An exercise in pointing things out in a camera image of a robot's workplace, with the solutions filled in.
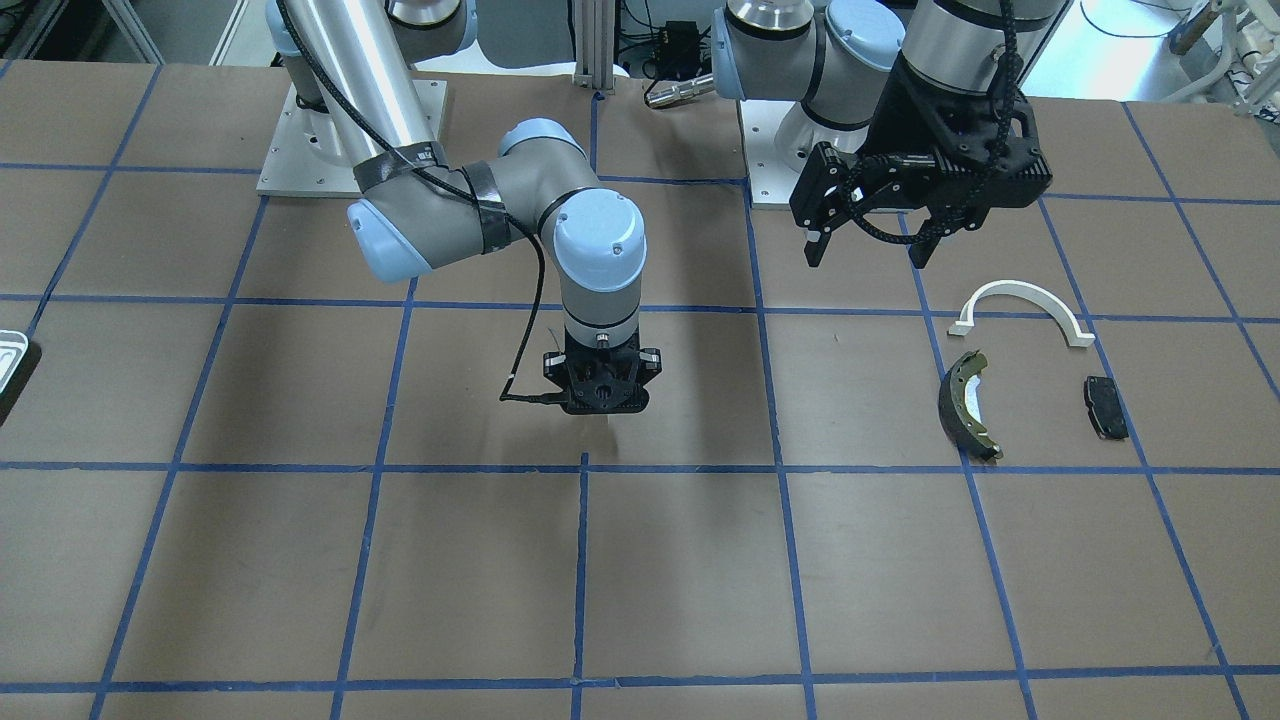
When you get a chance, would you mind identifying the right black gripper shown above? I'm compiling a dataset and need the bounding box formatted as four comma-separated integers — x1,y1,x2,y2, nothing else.
543,334,662,415

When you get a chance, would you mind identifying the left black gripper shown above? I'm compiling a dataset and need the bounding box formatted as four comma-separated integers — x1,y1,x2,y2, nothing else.
788,56,1053,270

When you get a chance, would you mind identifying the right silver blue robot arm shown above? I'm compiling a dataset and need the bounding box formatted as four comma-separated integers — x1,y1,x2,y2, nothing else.
268,1,662,415

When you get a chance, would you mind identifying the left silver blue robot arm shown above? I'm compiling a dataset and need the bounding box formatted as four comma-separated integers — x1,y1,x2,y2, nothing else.
710,1,1064,269

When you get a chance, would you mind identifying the ribbed silver metal tray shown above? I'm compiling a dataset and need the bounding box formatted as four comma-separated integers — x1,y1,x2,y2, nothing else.
1,329,38,398

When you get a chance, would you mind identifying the green brake shoe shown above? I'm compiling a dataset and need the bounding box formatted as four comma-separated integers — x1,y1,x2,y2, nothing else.
937,350,1004,462

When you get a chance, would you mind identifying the silver metal cylinder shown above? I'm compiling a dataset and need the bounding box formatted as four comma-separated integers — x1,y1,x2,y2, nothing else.
644,74,716,110

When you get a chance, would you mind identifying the black brake pad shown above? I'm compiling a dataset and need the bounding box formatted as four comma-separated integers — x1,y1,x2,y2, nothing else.
1083,375,1130,439

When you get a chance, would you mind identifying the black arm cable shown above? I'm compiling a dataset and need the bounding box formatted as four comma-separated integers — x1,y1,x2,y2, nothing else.
275,0,571,405

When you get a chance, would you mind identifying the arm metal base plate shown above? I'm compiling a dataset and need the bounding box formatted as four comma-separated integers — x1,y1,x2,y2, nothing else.
256,86,378,199
739,100,874,210

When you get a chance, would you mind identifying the white curved plastic bracket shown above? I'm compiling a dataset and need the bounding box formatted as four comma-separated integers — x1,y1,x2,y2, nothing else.
948,281,1097,348

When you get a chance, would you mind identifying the aluminium frame post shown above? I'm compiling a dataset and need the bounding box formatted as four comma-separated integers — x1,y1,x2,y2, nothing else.
570,1,617,95

